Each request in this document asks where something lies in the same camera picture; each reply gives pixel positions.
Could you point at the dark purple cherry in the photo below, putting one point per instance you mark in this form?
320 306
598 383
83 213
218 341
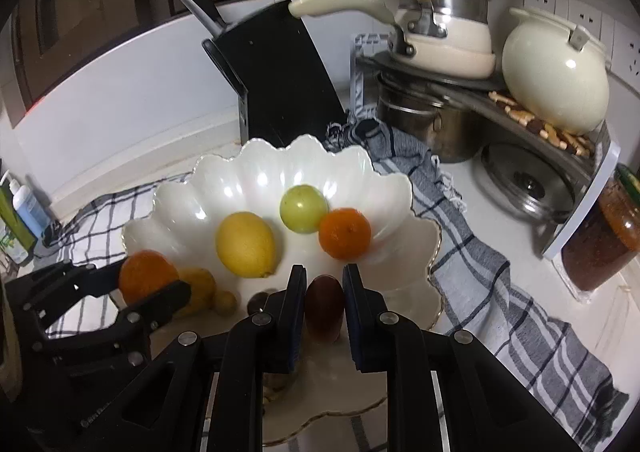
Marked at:
256 304

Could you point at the green round plum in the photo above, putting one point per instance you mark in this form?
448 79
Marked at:
302 209

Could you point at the cream casserole pot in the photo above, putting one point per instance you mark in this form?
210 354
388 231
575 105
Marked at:
555 71

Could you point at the black knife block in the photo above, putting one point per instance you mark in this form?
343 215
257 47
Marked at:
285 76

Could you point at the cream frying pan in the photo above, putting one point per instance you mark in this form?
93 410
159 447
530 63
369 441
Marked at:
450 64

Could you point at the stainless steel pot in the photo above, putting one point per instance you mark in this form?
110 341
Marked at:
430 126

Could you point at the white scalloped ceramic bowl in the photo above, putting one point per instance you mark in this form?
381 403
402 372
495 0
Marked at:
250 182

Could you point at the green box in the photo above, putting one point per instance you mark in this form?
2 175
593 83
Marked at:
12 232

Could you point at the glass jar of chili sauce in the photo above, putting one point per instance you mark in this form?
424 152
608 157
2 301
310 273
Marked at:
600 247

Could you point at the wooden bead trivet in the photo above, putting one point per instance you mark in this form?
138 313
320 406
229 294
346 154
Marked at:
545 129

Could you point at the checked kitchen cloth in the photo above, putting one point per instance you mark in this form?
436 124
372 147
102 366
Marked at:
500 292

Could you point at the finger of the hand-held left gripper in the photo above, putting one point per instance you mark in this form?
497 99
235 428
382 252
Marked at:
160 299
75 282

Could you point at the dark red grape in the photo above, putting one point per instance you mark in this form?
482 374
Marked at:
325 307

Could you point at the small black clip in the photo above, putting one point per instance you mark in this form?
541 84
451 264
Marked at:
52 235

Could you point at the metal corner pot rack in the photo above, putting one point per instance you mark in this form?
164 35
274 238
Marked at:
585 197

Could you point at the small yellow fruit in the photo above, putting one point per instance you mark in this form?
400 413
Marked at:
200 287

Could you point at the white bottle with blue label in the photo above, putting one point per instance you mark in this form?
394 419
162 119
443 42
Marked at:
30 209

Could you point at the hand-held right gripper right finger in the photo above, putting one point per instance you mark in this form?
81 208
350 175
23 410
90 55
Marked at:
356 317

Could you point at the large yellow lemon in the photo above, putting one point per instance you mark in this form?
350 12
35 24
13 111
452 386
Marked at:
245 244

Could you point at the small olive green fruit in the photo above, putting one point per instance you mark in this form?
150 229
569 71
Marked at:
225 303

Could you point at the small orange mandarin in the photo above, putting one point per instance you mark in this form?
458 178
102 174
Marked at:
145 272

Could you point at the glass pot lid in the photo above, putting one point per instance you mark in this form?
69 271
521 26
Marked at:
530 184

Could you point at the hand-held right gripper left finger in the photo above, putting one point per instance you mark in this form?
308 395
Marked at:
295 317

